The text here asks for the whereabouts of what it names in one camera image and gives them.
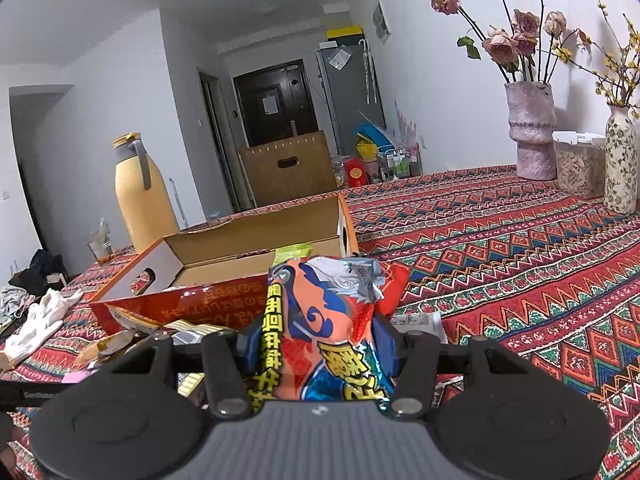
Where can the orange cardboard box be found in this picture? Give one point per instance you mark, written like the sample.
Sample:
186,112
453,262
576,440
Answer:
225,255

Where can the clear plastic bag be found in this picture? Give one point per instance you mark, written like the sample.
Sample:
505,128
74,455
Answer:
338,59

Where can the yellow black box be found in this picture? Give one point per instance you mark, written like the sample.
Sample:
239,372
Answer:
345,34

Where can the red gift box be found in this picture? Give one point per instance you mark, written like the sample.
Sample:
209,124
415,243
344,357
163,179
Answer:
357,172

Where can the grey refrigerator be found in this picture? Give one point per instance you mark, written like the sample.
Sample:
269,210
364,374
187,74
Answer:
350,105

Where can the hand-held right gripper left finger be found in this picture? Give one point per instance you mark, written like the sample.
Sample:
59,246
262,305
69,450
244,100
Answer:
246,355

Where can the striped umbrella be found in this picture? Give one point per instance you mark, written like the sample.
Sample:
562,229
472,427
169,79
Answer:
369,70

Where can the red patterned tablecloth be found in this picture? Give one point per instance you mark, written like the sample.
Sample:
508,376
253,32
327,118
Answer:
500,240

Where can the glass cup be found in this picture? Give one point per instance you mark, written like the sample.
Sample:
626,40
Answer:
101,247

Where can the dried pink roses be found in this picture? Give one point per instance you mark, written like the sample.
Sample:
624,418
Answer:
502,45

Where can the clear container of seeds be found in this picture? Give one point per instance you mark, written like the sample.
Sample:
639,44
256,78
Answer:
580,167

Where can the white gloves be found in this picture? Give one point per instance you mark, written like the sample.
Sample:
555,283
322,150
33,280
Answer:
37,320

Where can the pink snack packet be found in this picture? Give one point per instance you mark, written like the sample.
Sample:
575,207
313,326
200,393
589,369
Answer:
78,376

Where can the dark door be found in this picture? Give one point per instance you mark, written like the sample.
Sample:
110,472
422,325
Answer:
275,125

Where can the yellow thermos jug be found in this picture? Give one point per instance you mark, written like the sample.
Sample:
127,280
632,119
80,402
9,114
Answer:
145,200

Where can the paper notice on door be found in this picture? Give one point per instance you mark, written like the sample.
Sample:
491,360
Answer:
270,105

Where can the pink textured vase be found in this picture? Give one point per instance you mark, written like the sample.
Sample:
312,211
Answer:
532,130

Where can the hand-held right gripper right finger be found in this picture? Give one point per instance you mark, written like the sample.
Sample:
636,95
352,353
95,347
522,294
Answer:
385,347

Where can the yellow bag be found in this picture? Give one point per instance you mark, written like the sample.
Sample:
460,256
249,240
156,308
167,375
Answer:
366,151

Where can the person's left hand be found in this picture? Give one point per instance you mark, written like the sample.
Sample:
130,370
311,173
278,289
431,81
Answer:
9,440

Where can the blue folder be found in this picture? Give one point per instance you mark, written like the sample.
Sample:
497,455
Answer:
374,132

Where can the orange blue snack packet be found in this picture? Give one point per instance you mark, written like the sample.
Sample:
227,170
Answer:
330,320

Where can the brown cardboard box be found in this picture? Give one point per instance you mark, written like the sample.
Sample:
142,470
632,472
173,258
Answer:
290,180

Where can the white orange snack packet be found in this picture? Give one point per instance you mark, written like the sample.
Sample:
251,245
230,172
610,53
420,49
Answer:
420,322
107,347

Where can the dark bag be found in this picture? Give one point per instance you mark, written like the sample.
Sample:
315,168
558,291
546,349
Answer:
42,267

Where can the yellow flower branches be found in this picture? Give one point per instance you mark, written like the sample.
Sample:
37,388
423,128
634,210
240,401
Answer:
617,60

